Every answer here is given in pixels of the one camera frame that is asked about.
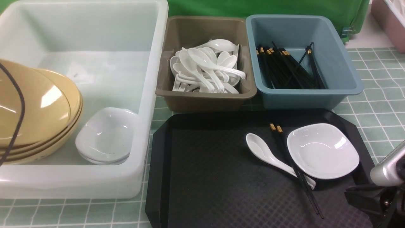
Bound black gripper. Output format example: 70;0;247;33
345;185;405;228

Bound white square sauce dish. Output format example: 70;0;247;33
286;123;360;180

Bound black chopstick gold tip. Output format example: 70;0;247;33
275;124;324;219
270;123;324;219

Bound white ceramic soup spoon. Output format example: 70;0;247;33
245;133;317;190

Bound tan noodle bowl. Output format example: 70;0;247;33
0;59;71;146

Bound green checkered table mat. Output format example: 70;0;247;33
1;47;404;228

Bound pile of black chopsticks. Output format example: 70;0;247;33
256;42;328;90

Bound black plastic serving tray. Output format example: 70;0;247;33
146;109;379;228

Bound pink plastic bin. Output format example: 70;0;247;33
371;0;405;54

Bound green cloth backdrop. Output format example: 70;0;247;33
168;0;370;43

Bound blue plastic bin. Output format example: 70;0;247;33
246;15;364;110

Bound pile of white spoons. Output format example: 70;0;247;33
169;39;247;94

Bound brown plastic bin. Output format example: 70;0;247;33
156;16;258;112

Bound stacked white sauce dishes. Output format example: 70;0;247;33
75;107;138;165

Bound large translucent white tub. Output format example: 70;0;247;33
1;0;168;199

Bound stacked tan bowls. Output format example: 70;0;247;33
0;68;84;165

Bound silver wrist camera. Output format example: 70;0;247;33
370;141;405;187

